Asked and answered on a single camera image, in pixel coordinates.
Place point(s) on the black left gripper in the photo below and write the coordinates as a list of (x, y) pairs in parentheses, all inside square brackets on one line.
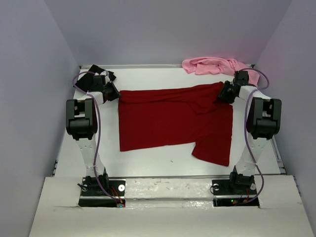
[(116, 94)]

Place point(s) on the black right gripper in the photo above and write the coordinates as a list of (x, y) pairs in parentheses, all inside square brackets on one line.
[(223, 94)]

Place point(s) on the red t shirt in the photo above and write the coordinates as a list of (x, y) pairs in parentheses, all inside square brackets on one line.
[(165, 117)]

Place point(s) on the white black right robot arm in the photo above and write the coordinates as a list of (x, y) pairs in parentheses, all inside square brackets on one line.
[(262, 120)]

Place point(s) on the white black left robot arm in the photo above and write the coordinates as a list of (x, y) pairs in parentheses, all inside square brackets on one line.
[(83, 123)]

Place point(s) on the black folded t shirt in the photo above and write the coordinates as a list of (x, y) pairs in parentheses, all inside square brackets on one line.
[(85, 81)]

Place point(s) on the pink t shirt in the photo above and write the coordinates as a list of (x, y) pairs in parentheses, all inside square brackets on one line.
[(212, 65)]

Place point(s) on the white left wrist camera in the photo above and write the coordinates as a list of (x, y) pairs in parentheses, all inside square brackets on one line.
[(106, 74)]

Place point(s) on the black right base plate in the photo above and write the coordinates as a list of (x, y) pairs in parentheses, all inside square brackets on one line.
[(234, 195)]

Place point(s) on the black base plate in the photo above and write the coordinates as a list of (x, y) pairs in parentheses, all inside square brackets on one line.
[(93, 195), (234, 195)]

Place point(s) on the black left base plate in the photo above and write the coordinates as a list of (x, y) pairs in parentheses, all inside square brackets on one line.
[(93, 195)]

